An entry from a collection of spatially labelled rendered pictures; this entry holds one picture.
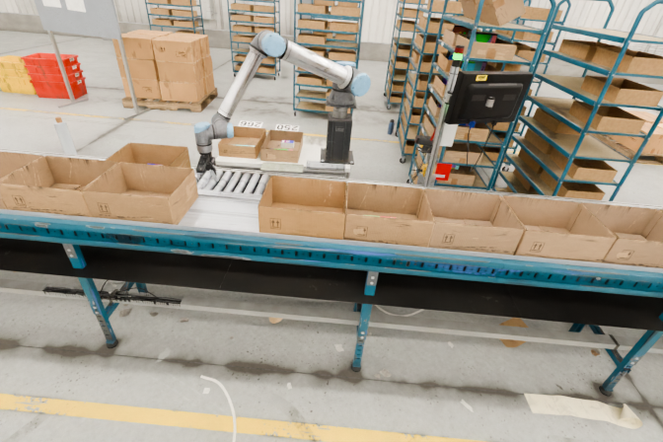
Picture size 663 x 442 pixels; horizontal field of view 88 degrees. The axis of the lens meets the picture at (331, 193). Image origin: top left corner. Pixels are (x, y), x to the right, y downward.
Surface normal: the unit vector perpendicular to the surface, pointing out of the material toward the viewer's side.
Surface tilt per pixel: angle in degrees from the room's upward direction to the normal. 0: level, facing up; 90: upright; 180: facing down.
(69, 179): 89
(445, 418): 0
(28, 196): 90
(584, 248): 90
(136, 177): 90
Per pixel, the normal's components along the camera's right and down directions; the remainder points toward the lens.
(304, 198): -0.06, 0.51
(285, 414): 0.07, -0.85
